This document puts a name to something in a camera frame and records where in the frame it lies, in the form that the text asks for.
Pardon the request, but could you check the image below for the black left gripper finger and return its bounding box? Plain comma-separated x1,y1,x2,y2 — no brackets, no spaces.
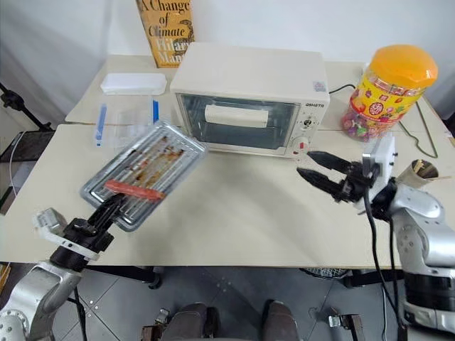
87,194,121,225
103,199,127,229

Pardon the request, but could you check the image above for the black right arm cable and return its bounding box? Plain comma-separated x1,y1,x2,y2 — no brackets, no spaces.
361,187,407,337

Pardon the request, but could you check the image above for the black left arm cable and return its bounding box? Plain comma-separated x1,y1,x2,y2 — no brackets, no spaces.
72,286,88,341

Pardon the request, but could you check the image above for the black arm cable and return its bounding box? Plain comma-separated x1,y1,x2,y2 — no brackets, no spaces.
361,187,407,337
72,286,88,341

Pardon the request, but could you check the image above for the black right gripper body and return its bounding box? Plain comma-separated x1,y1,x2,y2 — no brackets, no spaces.
331,160,380,205

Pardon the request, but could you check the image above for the brown paper cup with sticks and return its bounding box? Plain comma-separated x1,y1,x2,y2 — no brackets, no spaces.
395,159,441,190

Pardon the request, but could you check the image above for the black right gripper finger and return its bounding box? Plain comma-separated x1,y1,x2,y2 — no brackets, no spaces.
306,150,355,175
296,167,345,200

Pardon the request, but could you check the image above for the black oven power cable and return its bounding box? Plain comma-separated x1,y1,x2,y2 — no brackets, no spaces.
327,83,358,97

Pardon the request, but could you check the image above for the cream white toaster oven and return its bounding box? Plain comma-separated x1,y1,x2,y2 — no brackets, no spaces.
169,42,331,158

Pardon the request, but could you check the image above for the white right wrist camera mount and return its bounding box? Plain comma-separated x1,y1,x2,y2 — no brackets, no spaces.
357,136,397,216

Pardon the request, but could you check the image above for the black table base bar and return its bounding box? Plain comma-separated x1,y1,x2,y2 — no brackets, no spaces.
82,265,165,289

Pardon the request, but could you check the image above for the clear container with blue clips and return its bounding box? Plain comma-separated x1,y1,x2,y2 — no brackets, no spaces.
92,99,161,151

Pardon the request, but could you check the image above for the black tripod stand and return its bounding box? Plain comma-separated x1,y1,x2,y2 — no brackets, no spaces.
0,82,54,133

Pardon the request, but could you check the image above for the yellow hardcover book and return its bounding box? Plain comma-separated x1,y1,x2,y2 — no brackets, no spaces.
134,0,196,69

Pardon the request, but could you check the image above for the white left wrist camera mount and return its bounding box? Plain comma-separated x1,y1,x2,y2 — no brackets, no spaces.
32,208,101,261

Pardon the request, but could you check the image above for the candy jar with orange lid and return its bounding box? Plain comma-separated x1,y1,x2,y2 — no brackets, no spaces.
341,44,439,144

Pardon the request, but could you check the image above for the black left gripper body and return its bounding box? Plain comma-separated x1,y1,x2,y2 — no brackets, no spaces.
65,216,116,255

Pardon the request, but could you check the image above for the thin green wire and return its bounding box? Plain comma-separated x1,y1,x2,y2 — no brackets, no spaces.
397,102,439,158

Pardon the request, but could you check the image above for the silver ribbed baking tray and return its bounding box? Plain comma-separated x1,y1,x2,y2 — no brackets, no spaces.
80,120,210,234

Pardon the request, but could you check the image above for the thin white cable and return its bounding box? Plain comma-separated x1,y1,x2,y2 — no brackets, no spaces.
8,134,23,197

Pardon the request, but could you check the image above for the white flat plastic lid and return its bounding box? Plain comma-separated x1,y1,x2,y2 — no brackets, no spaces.
100,72,168,96

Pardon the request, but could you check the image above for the dark rounded shape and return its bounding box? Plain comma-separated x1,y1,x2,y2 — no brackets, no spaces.
169,301,222,341
262,299,300,341

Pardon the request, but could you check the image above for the red sausage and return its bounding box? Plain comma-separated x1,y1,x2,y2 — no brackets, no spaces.
105,179,167,203

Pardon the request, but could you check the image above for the glass oven door with handle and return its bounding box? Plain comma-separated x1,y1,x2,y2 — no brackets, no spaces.
175,92,301,147

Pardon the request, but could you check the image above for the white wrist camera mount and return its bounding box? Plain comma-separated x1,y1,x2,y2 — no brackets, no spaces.
357,136,397,216
32,208,101,261

